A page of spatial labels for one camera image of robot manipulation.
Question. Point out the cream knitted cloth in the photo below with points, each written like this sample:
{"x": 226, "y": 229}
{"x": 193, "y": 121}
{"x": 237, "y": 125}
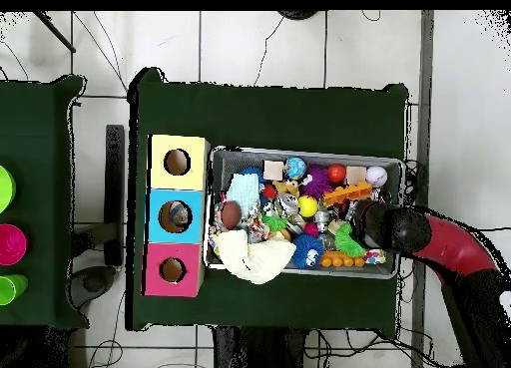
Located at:
{"x": 255, "y": 260}

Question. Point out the crushed clear plastic bottle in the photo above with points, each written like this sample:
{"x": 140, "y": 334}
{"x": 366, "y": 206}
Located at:
{"x": 178, "y": 215}

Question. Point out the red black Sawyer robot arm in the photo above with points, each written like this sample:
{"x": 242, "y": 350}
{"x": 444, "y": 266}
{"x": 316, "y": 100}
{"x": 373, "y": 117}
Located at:
{"x": 451, "y": 244}

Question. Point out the shallow silver mesh bin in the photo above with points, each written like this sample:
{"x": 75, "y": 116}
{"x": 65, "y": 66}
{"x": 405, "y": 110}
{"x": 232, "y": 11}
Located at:
{"x": 239, "y": 156}

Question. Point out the wooden box with three holes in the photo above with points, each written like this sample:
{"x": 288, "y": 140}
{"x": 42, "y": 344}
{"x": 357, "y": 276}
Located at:
{"x": 159, "y": 180}

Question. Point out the brown toy football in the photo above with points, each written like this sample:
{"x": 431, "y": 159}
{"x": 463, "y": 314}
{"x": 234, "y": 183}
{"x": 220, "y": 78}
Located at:
{"x": 231, "y": 215}

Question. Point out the blue white patterned ball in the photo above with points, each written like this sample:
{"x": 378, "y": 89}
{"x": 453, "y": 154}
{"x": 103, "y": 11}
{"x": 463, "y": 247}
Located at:
{"x": 296, "y": 168}

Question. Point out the smooth yellow ball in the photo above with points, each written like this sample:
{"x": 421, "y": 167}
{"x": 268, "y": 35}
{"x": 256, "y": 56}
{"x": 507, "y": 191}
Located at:
{"x": 307, "y": 206}

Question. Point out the purple spiky ball with eyes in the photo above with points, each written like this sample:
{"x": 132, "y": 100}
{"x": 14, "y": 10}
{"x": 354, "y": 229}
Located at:
{"x": 317, "y": 182}

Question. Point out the blue spiky rubber ball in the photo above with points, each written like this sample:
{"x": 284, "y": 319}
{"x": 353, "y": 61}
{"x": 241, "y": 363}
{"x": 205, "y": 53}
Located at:
{"x": 305, "y": 250}

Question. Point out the dark green table cloth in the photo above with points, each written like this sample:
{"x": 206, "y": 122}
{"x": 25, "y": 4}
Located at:
{"x": 279, "y": 116}

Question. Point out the red orange ball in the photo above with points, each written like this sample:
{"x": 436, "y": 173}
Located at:
{"x": 336, "y": 173}

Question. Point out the orange toy building brick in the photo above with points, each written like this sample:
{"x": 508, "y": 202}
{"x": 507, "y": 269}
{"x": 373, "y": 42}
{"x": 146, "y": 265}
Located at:
{"x": 347, "y": 193}

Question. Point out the green spiky ball with eyes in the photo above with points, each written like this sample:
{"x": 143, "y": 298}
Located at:
{"x": 345, "y": 242}

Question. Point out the white baseball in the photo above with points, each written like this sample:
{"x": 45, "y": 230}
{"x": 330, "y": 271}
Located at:
{"x": 376, "y": 177}

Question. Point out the black upright panel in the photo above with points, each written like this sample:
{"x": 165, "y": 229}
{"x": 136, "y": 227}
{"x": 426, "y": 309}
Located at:
{"x": 114, "y": 184}

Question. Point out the dark green side table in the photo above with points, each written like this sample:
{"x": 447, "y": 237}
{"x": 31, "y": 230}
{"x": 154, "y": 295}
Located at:
{"x": 36, "y": 124}

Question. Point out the pink plastic cup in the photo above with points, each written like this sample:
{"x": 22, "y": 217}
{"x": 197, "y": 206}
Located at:
{"x": 12, "y": 244}

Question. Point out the lime green plastic cup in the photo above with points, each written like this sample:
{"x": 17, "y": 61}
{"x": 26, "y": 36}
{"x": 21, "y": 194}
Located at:
{"x": 6, "y": 188}
{"x": 12, "y": 290}

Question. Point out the black slanted rod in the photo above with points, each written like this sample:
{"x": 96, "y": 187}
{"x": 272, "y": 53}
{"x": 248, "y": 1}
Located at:
{"x": 56, "y": 33}

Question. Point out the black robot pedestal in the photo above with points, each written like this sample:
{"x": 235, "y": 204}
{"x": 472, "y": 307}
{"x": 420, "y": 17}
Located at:
{"x": 259, "y": 352}

